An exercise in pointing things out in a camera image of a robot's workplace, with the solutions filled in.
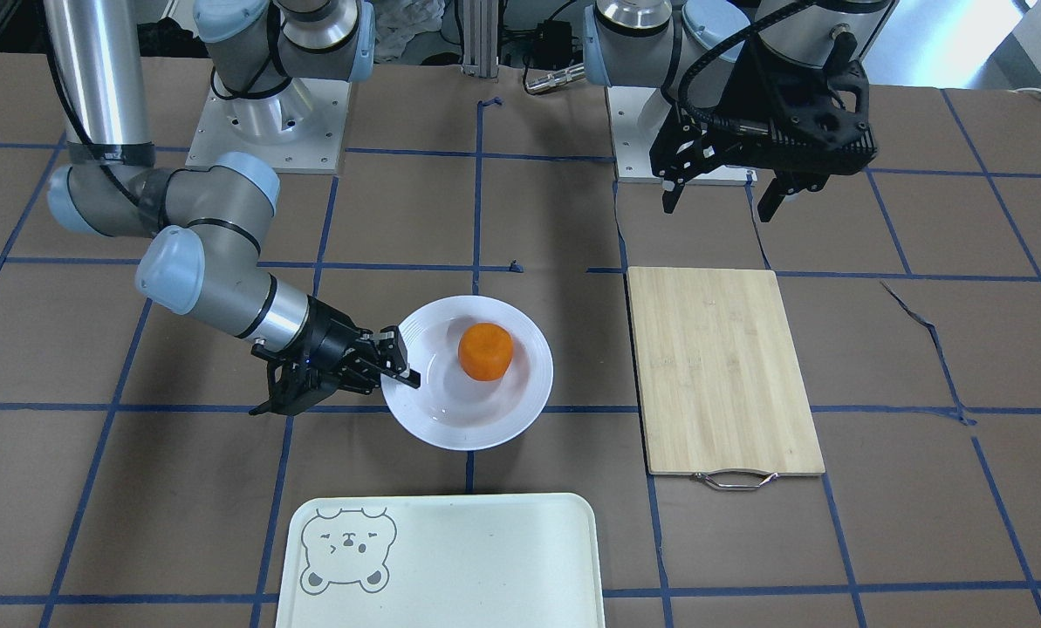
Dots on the orange fruit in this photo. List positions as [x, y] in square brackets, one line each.
[486, 351]

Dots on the bamboo cutting board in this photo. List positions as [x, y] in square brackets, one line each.
[721, 390]

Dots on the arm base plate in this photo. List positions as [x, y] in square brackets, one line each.
[298, 131]
[636, 115]

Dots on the aluminium frame post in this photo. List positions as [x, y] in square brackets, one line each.
[480, 22]

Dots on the white round plate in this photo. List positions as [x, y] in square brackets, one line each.
[450, 409]

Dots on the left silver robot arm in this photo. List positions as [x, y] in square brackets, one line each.
[688, 51]

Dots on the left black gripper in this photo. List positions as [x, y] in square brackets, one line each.
[754, 92]

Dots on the cream bear tray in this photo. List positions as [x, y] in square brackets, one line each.
[520, 560]

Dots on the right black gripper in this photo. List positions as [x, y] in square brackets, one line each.
[326, 340]

